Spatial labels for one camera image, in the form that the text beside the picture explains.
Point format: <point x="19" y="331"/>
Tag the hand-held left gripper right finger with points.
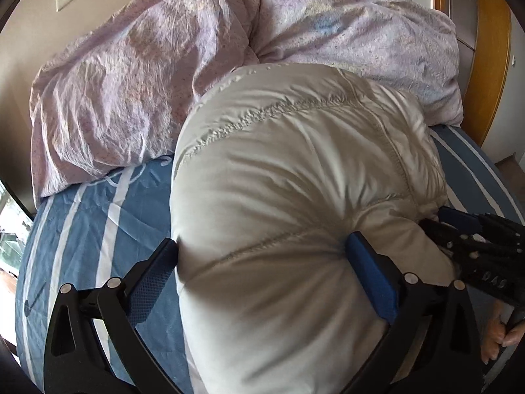
<point x="371" y="281"/>

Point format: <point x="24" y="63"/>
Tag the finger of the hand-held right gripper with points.
<point x="441" y="234"/>
<point x="459" y="216"/>

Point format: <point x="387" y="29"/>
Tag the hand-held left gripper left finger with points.
<point x="147" y="291"/>

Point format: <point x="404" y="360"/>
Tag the cream down jacket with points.
<point x="295" y="197"/>

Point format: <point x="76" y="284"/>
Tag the person's right hand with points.
<point x="502" y="336"/>

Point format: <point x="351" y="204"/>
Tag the blue striped bed sheet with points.
<point x="82" y="230"/>

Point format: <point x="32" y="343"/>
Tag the window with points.
<point x="14" y="234"/>

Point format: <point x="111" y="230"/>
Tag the pink floral duvet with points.
<point x="135" y="90"/>

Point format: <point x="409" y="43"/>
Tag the wooden wall niche frame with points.
<point x="494" y="61"/>

